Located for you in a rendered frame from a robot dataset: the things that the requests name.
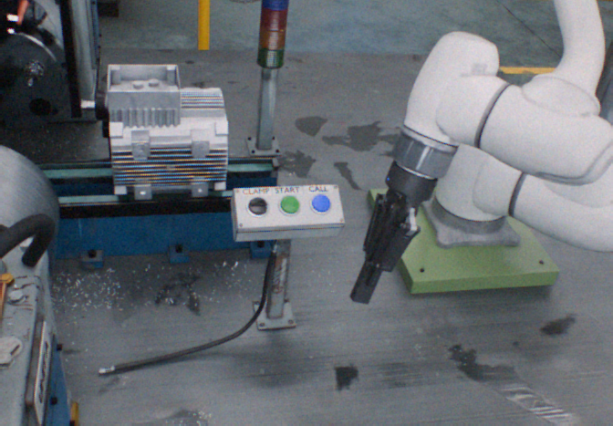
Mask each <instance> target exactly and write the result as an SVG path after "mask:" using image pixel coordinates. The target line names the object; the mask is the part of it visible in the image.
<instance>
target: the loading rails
mask: <svg viewBox="0 0 613 426"><path fill-rule="evenodd" d="M33 163H34V164H35V165H36V166H37V167H38V168H39V169H40V170H41V171H42V172H43V173H44V174H45V175H46V176H47V177H48V179H49V180H50V181H51V183H52V185H53V186H54V188H55V190H56V193H57V197H58V200H59V205H60V220H59V227H58V235H57V250H56V257H55V260H57V259H73V258H81V268H82V269H96V268H103V267H104V256H119V255H148V254H164V253H168V256H169V263H170V264H181V263H190V252H194V251H210V250H225V249H240V248H249V250H250V255H251V257H252V258H267V257H269V256H270V254H271V247H270V246H273V241H274V240H257V241H242V242H236V241H235V240H234V229H233V220H232V211H231V199H232V191H233V189H239V188H263V187H277V178H278V169H279V165H278V162H277V159H276V157H275V156H249V157H228V159H227V173H226V183H225V185H226V190H225V191H224V192H214V191H213V189H208V196H206V197H190V195H189V193H169V194H152V195H151V197H152V198H151V199H144V200H135V198H134V192H128V195H125V196H115V193H114V181H113V173H112V162H111V161H49V162H33Z"/></svg>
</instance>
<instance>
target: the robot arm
mask: <svg viewBox="0 0 613 426"><path fill-rule="evenodd" d="M553 2H554V6H555V10H556V15H557V19H558V23H559V26H560V29H561V33H562V37H563V42H564V54H563V57H562V59H561V62H560V64H559V65H558V67H557V68H556V69H555V70H554V71H553V72H552V73H549V74H540V75H537V76H535V77H534V78H533V79H532V80H531V82H529V83H527V84H524V85H523V86H522V87H521V88H519V87H517V86H514V85H512V84H509V83H507V82H505V81H503V80H501V79H500V78H498V77H496V73H497V70H498V68H499V59H498V53H497V49H496V46H495V44H493V43H491V42H489V41H487V40H485V39H483V38H481V37H479V36H475V35H472V34H469V33H465V32H452V33H450V34H447V35H445V36H443V37H442V38H441V39H440V40H439V42H438V43H437V44H436V46H435V47H434V49H433V50H432V52H431V53H430V54H429V56H428V58H427V60H426V62H425V63H424V65H423V67H422V69H421V72H420V74H419V75H418V77H417V79H416V81H415V84H414V86H413V89H412V91H411V94H410V98H409V101H408V106H407V114H406V118H405V120H404V123H403V126H401V129H400V134H399V136H398V138H397V140H396V143H395V145H394V147H393V150H392V152H391V157H392V158H393V160H395V161H393V162H392V164H391V165H390V169H389V172H388V174H387V176H386V179H385V183H386V185H387V186H388V187H389V188H388V190H387V192H386V193H385V194H382V193H377V195H376V200H375V207H374V210H373V214H372V216H371V220H370V223H369V229H368V231H367V235H366V238H365V241H364V244H363V247H362V250H363V251H364V252H366V254H365V259H366V260H365V262H364V264H363V266H362V268H361V270H360V273H359V275H358V278H357V281H356V283H355V285H354V287H353V289H352V291H351V294H350V298H351V299H352V301H353V302H358V303H362V304H368V303H369V301H370V299H371V297H372V295H373V293H374V290H375V288H376V286H377V283H378V281H379V279H380V276H381V274H382V272H383V271H385V272H389V273H391V272H392V270H393V269H394V267H395V266H396V264H397V263H398V262H399V260H400V258H401V257H402V255H403V254H404V252H405V250H406V249H407V247H408V246H409V244H410V242H411V240H412V239H413V238H414V237H415V236H416V235H417V234H419V233H420V231H421V227H420V226H418V225H416V223H415V217H416V216H417V214H418V211H419V207H420V208H421V209H422V210H423V212H424V214H425V216H426V218H427V220H428V222H429V224H430V226H431V229H432V230H433V232H434V234H435V236H436V244H437V245H438V246H439V247H440V248H443V249H450V248H453V247H456V246H475V245H499V244H502V245H510V246H518V245H519V244H520V241H521V237H520V235H519V234H518V233H517V232H516V231H515V230H514V229H513V228H512V227H511V225H510V224H509V223H508V222H507V220H506V216H511V217H513V218H515V219H516V220H518V221H520V222H522V223H524V224H526V225H527V226H529V227H531V228H533V229H535V230H537V231H538V232H540V233H542V234H545V235H547V236H550V237H552V238H554V239H556V240H558V241H561V242H563V243H566V244H570V245H573V246H576V247H579V248H583V249H587V250H593V251H600V252H611V251H613V38H612V40H611V43H610V45H609V47H608V51H607V54H606V55H605V41H604V35H603V28H602V24H601V20H600V16H599V12H598V8H597V1H596V0H553ZM604 56H605V58H604ZM436 184H437V187H436V192H435V194H432V193H433V191H434V188H435V186H436Z"/></svg>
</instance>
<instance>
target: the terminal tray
mask: <svg viewBox="0 0 613 426"><path fill-rule="evenodd" d="M113 67H118V68H113ZM169 67H173V68H169ZM113 87H117V89H113ZM171 87H176V88H175V89H172V88H171ZM108 103H109V121H110V122H122V123H123V129H125V128H126V126H129V128H130V129H132V128H133V126H136V127H137V128H138V129H139V128H140V126H144V128H145V129H147V128H148V127H149V126H151V127H152V128H155V127H156V126H159V128H162V127H163V126H166V127H167V128H169V127H170V126H171V125H173V127H174V128H177V127H178V125H181V111H182V104H181V85H180V79H179V72H178V66H177V65H109V69H108Z"/></svg>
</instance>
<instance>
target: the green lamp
mask: <svg viewBox="0 0 613 426"><path fill-rule="evenodd" d="M257 53H258V54H257V62H258V63H259V64H260V65H262V66H265V67H270V68H276V67H280V66H282V65H283V62H284V53H285V47H283V48H280V49H267V48H264V47H261V46H260V45H259V44H258V52H257Z"/></svg>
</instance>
